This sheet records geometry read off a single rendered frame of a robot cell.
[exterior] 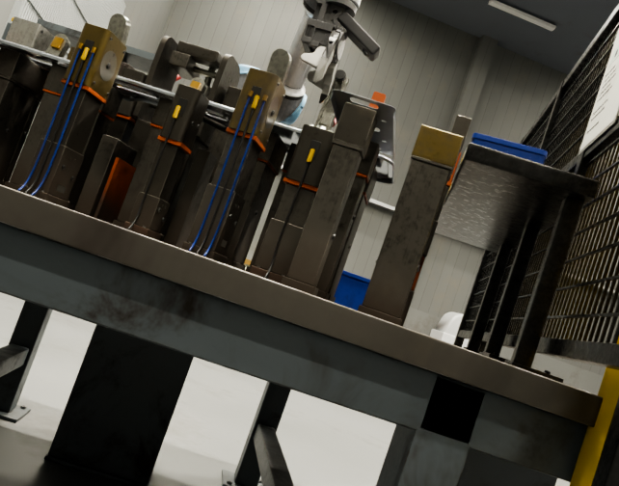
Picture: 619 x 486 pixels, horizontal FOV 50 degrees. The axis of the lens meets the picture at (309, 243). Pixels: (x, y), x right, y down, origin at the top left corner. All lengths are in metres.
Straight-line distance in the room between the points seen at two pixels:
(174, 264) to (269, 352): 0.16
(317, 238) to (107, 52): 0.61
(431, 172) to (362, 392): 0.51
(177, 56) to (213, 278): 1.02
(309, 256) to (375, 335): 0.21
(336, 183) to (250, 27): 11.61
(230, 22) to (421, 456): 11.89
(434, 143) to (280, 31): 11.39
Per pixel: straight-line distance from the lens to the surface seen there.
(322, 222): 0.97
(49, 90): 1.57
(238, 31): 12.51
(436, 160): 1.22
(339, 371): 0.84
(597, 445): 0.90
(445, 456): 0.90
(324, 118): 1.58
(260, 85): 1.20
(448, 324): 11.80
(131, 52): 1.90
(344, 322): 0.80
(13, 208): 0.81
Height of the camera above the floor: 0.70
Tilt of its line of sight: 4 degrees up
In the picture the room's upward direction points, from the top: 19 degrees clockwise
